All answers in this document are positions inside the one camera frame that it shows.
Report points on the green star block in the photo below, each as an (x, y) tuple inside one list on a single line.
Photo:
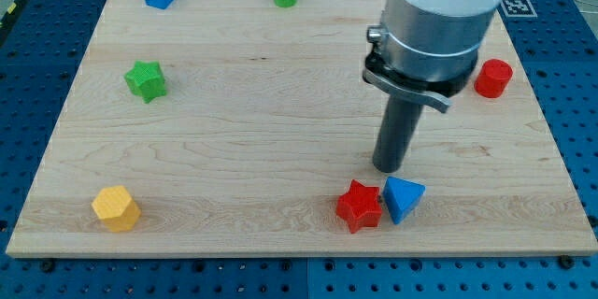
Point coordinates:
[(146, 80)]

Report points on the blue triangle block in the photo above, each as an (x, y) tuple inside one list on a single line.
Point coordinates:
[(401, 197)]

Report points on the black white fiducial marker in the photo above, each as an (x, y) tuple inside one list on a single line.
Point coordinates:
[(518, 8)]

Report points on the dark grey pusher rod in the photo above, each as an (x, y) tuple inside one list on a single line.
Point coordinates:
[(397, 128)]

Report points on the wooden board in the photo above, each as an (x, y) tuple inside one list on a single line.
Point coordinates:
[(265, 123)]

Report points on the red cylinder block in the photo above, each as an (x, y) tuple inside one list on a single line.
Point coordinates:
[(493, 78)]

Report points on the yellow hexagon block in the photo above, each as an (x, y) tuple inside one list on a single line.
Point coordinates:
[(116, 208)]

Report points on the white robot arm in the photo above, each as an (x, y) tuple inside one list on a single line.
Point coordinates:
[(423, 52)]

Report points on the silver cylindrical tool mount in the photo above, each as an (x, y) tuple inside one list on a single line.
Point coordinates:
[(421, 56)]

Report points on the red star block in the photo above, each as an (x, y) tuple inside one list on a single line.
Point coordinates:
[(359, 206)]

